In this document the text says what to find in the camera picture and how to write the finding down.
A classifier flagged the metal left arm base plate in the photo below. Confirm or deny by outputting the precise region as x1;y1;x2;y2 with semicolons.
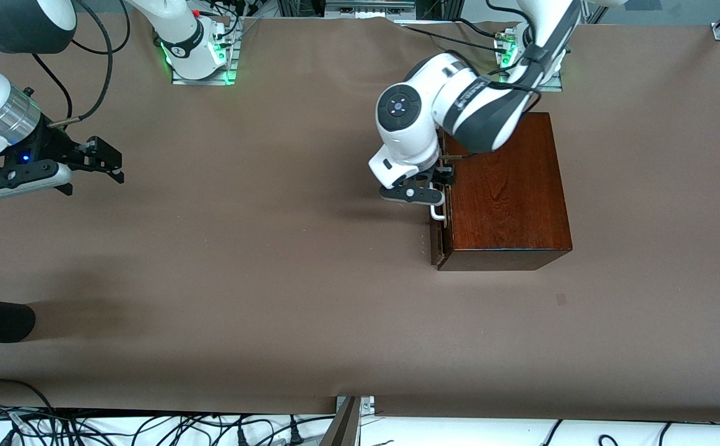
497;28;563;92

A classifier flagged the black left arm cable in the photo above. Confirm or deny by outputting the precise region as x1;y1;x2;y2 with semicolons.
443;0;546;160

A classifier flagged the aluminium table edge bracket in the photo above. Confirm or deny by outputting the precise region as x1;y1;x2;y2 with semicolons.
319;395;376;446

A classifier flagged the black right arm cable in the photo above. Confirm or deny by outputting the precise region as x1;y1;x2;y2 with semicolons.
32;0;131;128

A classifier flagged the black equipment rack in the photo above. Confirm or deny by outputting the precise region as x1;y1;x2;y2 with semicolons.
276;0;462;22

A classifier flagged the dark brown wooden cabinet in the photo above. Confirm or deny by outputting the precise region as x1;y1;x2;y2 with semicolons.
436;111;573;272

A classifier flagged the black base power cable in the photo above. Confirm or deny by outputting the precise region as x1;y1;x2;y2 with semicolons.
397;24;512;53

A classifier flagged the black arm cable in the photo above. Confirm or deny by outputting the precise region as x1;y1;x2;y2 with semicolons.
443;0;546;160
32;0;131;128

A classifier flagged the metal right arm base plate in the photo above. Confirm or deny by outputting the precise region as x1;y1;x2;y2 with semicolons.
171;19;240;86

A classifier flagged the light wood drawer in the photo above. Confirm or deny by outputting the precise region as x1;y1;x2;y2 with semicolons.
429;186;453;269

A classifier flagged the white padding sheet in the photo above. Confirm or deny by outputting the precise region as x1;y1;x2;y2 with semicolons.
0;409;720;446

